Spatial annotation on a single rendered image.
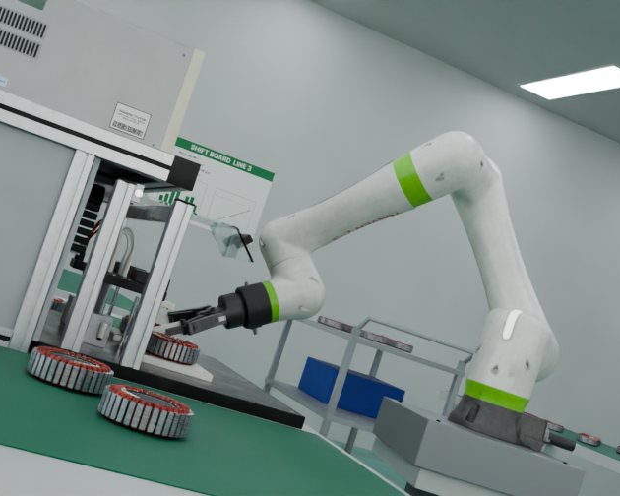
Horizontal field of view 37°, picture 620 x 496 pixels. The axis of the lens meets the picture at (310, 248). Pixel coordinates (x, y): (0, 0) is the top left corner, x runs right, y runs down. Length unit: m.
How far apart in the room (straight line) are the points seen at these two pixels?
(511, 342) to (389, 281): 5.96
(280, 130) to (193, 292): 1.46
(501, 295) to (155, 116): 0.84
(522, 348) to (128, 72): 0.89
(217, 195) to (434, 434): 5.69
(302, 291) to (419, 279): 5.90
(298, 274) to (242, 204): 5.28
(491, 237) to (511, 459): 0.55
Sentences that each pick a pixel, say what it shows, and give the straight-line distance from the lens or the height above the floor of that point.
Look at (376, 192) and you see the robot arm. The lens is 1.97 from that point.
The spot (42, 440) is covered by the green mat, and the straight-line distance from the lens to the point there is 0.93.
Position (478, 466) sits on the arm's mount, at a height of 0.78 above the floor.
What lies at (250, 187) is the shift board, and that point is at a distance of 7.30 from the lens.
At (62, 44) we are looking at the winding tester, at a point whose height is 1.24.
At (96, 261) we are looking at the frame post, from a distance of 1.49.
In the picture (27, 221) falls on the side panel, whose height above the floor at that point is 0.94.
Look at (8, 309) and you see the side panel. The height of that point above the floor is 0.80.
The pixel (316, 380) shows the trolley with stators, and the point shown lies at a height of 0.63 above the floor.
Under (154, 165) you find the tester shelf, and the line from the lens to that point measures 1.49.
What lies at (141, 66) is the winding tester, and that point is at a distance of 1.64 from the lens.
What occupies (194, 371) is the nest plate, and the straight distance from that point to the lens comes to 1.67.
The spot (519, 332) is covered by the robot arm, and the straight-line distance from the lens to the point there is 1.82.
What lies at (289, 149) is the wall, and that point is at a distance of 7.41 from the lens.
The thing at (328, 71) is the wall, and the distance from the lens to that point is 7.58.
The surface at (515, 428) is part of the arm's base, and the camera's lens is 1.84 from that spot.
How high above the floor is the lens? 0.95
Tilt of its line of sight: 4 degrees up
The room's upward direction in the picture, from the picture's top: 18 degrees clockwise
